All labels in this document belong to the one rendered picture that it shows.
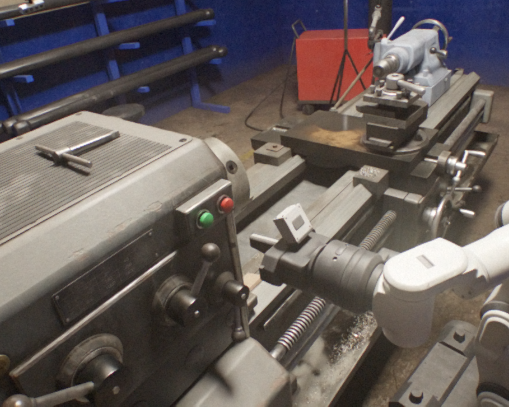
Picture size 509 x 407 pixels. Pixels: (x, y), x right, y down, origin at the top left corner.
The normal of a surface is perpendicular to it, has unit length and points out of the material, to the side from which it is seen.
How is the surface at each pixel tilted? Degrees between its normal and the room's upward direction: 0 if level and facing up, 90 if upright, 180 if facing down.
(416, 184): 90
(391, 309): 96
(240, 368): 32
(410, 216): 90
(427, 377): 0
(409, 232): 90
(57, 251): 45
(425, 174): 0
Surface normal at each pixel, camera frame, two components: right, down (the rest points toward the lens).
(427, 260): -0.17, -0.80
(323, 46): -0.31, 0.51
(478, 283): 0.34, 0.49
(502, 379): -0.71, 0.42
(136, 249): 0.78, 0.24
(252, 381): 0.32, -0.60
